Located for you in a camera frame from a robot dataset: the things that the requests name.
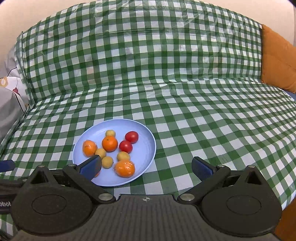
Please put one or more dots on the small yellow fruit top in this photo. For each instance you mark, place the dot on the small yellow fruit top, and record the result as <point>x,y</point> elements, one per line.
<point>110,133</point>

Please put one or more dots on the orange cushion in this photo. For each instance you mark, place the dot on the orange cushion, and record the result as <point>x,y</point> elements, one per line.
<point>278,61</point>

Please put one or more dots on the green white checkered cloth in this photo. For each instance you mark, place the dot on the green white checkered cloth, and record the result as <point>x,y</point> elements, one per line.
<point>188,70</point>

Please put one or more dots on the small yellow fruit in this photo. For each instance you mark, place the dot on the small yellow fruit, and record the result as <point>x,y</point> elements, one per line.
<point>123,156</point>
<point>110,133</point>
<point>107,162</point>
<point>101,152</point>

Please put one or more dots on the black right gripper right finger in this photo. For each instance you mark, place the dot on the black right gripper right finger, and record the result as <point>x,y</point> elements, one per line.
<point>211,178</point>

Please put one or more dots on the white grey patterned pillow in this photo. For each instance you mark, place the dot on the white grey patterned pillow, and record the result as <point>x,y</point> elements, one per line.
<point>14,100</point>

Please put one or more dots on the large orange mandarin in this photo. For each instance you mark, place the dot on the large orange mandarin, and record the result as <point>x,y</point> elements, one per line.
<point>124,168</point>

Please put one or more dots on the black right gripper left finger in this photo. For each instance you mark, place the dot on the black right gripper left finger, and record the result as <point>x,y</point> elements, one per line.
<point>81,176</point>

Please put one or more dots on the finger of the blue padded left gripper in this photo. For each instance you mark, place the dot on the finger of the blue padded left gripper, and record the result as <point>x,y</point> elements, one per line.
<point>7,165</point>

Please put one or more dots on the red tomato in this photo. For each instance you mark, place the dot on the red tomato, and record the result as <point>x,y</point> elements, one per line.
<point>125,146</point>
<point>132,137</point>

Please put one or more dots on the small yellow fruit bottom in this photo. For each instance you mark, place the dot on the small yellow fruit bottom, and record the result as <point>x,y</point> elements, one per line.
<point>107,162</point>

